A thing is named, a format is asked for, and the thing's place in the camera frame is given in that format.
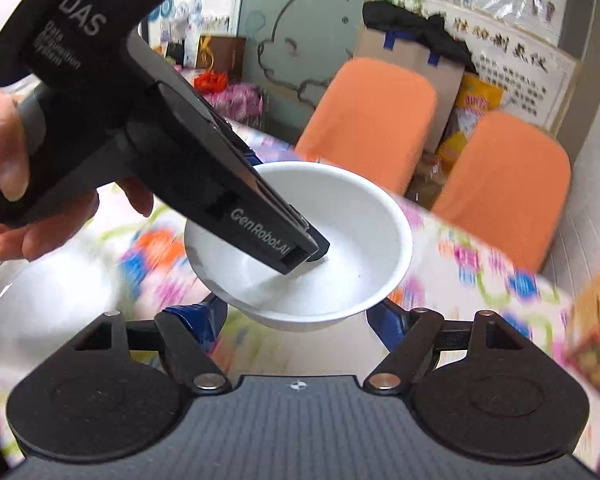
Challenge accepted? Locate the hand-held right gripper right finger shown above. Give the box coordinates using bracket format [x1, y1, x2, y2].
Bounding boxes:
[362, 300, 526, 393]

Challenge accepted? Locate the orange chair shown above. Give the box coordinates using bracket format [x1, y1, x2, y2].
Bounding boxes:
[295, 56, 438, 196]
[432, 111, 572, 273]

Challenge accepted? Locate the white bowl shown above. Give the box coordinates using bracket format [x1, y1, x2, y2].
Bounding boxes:
[184, 161, 413, 332]

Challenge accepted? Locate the frosted glass door cat drawing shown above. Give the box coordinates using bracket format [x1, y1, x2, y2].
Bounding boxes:
[232, 0, 381, 146]

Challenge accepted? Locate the yellow snack packet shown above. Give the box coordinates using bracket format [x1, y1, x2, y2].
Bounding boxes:
[437, 72, 506, 171]

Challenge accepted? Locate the pink patterned bundle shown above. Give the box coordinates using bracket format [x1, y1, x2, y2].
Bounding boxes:
[194, 71, 263, 126]

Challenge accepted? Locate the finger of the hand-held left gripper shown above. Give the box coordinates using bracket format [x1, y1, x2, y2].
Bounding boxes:
[245, 147, 331, 264]

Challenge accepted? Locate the wall poster with large characters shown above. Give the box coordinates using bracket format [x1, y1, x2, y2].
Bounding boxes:
[380, 0, 583, 133]

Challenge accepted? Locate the cardboard box with black cloth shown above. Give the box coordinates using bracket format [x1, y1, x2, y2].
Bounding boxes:
[355, 25, 473, 153]

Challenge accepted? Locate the red cracker box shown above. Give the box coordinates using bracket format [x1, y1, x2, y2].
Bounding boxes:
[565, 257, 600, 406]

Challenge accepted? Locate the person's left hand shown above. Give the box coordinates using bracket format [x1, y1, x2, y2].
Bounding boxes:
[0, 86, 154, 263]

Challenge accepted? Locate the dark brown box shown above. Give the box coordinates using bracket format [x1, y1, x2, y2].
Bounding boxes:
[197, 35, 247, 81]

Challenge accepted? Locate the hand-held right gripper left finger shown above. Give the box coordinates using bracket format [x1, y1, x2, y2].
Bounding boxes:
[67, 294, 233, 395]

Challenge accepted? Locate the black cloth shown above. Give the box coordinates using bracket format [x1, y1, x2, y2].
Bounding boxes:
[362, 0, 478, 73]

